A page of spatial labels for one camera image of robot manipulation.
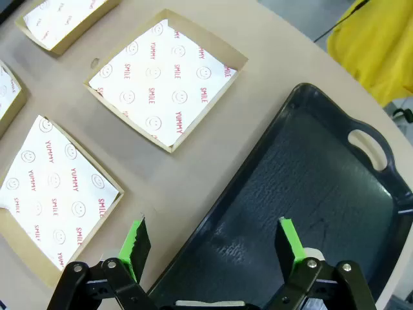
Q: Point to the white smiley print paper liner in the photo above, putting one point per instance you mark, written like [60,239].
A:
[55,193]
[4,93]
[55,19]
[161,84]

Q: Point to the person in yellow hoodie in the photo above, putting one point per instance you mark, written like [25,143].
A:
[380,48]

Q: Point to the black chair caster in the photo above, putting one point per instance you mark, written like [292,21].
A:
[407,115]

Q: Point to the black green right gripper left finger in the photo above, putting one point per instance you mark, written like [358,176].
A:
[135,245]

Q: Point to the brown cardboard box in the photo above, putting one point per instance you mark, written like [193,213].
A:
[209,42]
[22,248]
[13,109]
[85,25]

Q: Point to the large black serving tray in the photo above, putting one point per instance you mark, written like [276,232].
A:
[306,177]

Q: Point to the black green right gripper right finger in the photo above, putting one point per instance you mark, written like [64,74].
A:
[290,245]

